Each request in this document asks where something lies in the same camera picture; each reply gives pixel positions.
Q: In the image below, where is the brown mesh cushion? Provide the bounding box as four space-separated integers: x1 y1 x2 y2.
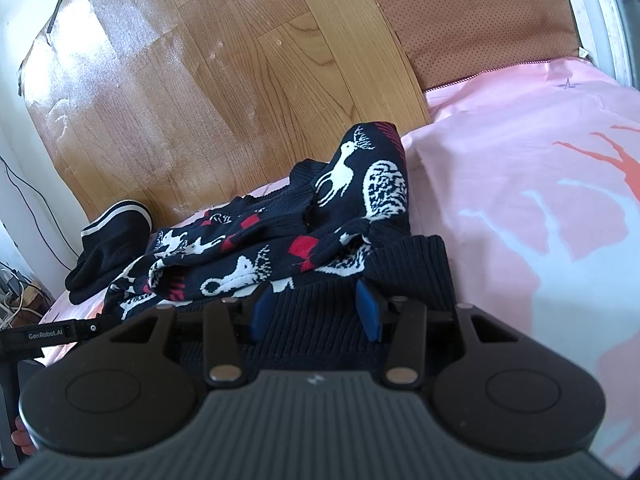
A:
367 0 592 93

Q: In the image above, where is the black tape strip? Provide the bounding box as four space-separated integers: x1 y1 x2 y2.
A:
46 0 67 37

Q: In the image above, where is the person's left hand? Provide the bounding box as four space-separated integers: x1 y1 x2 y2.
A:
12 416 34 450

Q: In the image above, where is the white window frame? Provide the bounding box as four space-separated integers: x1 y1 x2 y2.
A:
570 0 640 92

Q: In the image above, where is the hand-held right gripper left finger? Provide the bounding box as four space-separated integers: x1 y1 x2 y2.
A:
142 285 275 387

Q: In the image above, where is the tangle of cables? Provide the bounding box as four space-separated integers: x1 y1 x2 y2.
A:
0 260 52 323

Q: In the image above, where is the pink deer print bed sheet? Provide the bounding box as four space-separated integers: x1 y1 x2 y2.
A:
37 54 640 478

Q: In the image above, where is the folded black white-striped garment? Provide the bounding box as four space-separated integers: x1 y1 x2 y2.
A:
65 200 155 307

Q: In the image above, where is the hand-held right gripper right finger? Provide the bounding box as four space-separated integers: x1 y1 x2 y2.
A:
356 280 498 387

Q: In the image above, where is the wood-grain headboard panel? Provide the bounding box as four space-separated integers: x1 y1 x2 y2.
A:
19 0 432 222

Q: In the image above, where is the navy red patterned knit sweater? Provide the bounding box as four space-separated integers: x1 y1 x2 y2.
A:
102 122 458 377

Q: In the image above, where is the black wall cable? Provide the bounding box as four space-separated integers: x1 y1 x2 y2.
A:
0 155 68 272

